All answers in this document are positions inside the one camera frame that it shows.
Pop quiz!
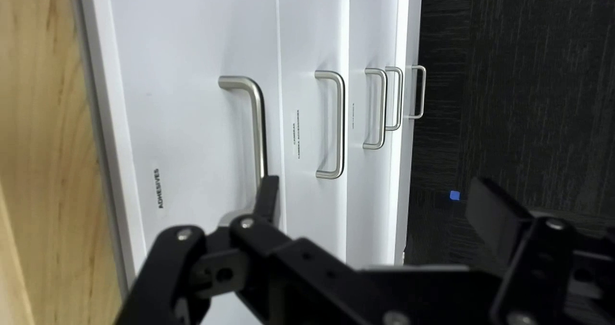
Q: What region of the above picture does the white printed label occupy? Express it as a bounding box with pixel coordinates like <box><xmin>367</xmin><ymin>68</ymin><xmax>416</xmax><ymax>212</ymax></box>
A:
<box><xmin>291</xmin><ymin>108</ymin><xmax>302</xmax><ymax>161</ymax></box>
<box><xmin>152</xmin><ymin>163</ymin><xmax>167</xmax><ymax>211</ymax></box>

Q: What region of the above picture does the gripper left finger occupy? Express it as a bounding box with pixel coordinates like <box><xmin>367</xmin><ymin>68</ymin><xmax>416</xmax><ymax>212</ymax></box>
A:
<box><xmin>114</xmin><ymin>175</ymin><xmax>404</xmax><ymax>325</ymax></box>

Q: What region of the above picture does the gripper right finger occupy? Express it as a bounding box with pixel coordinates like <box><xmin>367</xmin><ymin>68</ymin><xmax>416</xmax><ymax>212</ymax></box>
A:
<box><xmin>465</xmin><ymin>177</ymin><xmax>615</xmax><ymax>325</ymax></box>

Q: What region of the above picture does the white drawer cabinet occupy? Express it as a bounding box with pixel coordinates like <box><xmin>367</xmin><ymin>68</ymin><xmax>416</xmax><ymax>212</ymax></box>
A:
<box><xmin>72</xmin><ymin>0</ymin><xmax>427</xmax><ymax>325</ymax></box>

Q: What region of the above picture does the white drawer with adhesives label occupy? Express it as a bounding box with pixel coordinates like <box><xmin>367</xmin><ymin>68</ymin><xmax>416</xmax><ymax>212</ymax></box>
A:
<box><xmin>107</xmin><ymin>0</ymin><xmax>287</xmax><ymax>325</ymax></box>

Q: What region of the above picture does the brushed steel drawer handle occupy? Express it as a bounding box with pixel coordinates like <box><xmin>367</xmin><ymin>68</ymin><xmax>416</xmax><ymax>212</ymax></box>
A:
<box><xmin>362</xmin><ymin>67</ymin><xmax>388</xmax><ymax>150</ymax></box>
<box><xmin>218</xmin><ymin>75</ymin><xmax>269</xmax><ymax>227</ymax></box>
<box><xmin>314</xmin><ymin>70</ymin><xmax>346</xmax><ymax>180</ymax></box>
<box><xmin>385</xmin><ymin>66</ymin><xmax>405</xmax><ymax>132</ymax></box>
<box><xmin>408</xmin><ymin>65</ymin><xmax>427</xmax><ymax>120</ymax></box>

